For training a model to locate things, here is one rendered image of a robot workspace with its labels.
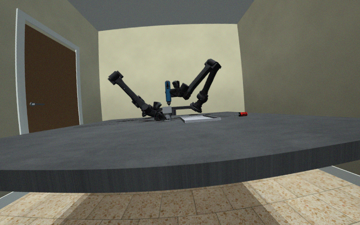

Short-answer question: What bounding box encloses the grey cylinder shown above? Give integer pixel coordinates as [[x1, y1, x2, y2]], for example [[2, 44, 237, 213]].
[[164, 113, 171, 121]]

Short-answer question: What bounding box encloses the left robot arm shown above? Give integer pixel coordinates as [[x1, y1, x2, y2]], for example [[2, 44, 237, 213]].
[[172, 59, 221, 111]]

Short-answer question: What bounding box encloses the white shallow rectangular tray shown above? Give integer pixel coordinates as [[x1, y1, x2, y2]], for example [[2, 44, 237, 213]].
[[180, 115, 221, 123]]

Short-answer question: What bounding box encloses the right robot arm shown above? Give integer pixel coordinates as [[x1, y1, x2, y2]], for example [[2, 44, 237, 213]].
[[108, 71, 162, 117]]

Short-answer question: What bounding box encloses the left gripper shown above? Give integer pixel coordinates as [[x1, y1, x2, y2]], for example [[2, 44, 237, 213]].
[[170, 88, 181, 97]]

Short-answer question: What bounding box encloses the white l-shaped bracket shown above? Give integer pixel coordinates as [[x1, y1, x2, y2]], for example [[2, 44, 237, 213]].
[[162, 107, 172, 113]]

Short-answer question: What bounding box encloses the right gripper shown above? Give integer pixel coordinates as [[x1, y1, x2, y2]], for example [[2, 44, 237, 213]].
[[151, 111, 166, 121]]

